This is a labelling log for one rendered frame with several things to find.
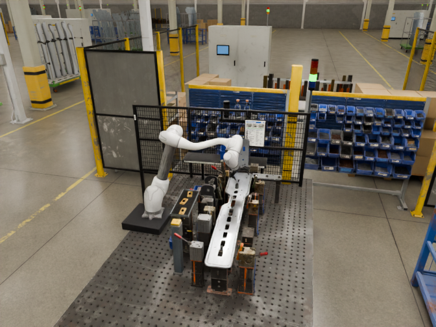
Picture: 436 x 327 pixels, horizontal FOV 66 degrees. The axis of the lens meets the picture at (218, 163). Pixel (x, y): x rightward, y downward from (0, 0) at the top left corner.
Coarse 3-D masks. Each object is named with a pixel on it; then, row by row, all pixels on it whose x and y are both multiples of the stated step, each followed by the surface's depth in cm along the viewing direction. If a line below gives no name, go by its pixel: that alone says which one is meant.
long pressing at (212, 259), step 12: (228, 180) 326; (240, 180) 327; (228, 192) 306; (240, 192) 307; (228, 204) 288; (240, 204) 288; (228, 216) 273; (240, 216) 273; (216, 228) 258; (228, 228) 258; (216, 240) 245; (228, 240) 245; (216, 252) 233; (228, 252) 233; (216, 264) 223; (228, 264) 223
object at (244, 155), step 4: (244, 140) 335; (248, 140) 334; (244, 144) 337; (248, 144) 336; (248, 148) 338; (240, 152) 342; (244, 152) 341; (248, 152) 340; (240, 156) 343; (244, 156) 343; (248, 156) 341; (240, 160) 345; (244, 160) 344; (240, 164) 347; (244, 164) 346
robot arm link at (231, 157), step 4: (228, 152) 284; (232, 152) 288; (236, 152) 289; (224, 156) 284; (228, 156) 282; (232, 156) 283; (236, 156) 288; (224, 160) 285; (228, 160) 282; (232, 160) 284; (236, 160) 288; (228, 164) 287; (232, 164) 287; (236, 164) 291
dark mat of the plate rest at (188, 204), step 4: (184, 192) 276; (196, 192) 276; (180, 196) 270; (184, 196) 270; (192, 196) 270; (196, 196) 270; (180, 200) 264; (188, 200) 264; (192, 200) 264; (176, 204) 259; (180, 204) 259; (184, 204) 259; (188, 204) 259; (192, 204) 259; (176, 208) 254; (180, 208) 254; (188, 208) 254; (172, 212) 249; (176, 212) 249; (188, 212) 249
